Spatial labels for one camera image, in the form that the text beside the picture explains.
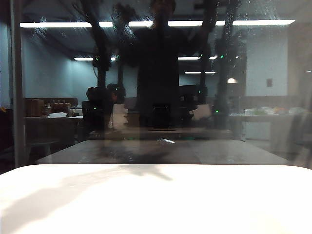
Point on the grey vertical post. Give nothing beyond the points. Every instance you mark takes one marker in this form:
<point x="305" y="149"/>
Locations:
<point x="17" y="85"/>

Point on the large glass window pane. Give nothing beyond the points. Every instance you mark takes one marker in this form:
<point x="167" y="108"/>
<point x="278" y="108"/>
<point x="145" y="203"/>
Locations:
<point x="265" y="73"/>

